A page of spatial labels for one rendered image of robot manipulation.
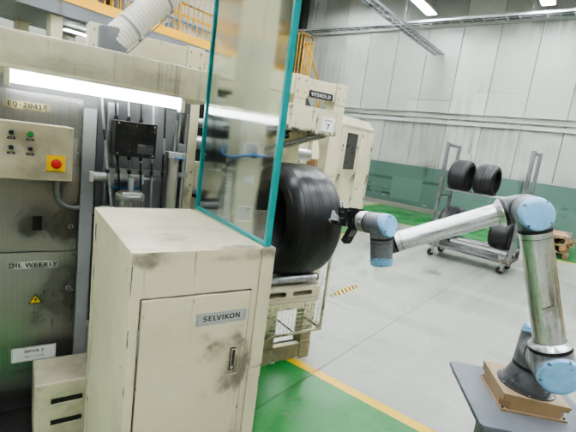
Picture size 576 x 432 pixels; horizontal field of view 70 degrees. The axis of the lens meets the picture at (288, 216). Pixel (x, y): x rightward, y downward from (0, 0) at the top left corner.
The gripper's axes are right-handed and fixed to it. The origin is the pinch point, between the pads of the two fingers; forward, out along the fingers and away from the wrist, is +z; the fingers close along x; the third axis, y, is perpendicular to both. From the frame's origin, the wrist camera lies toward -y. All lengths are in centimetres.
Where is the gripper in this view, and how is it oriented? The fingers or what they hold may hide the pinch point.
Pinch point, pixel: (331, 220)
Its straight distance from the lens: 193.6
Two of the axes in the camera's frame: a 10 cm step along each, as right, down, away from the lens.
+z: -5.5, -1.0, 8.3
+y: 0.6, -10.0, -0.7
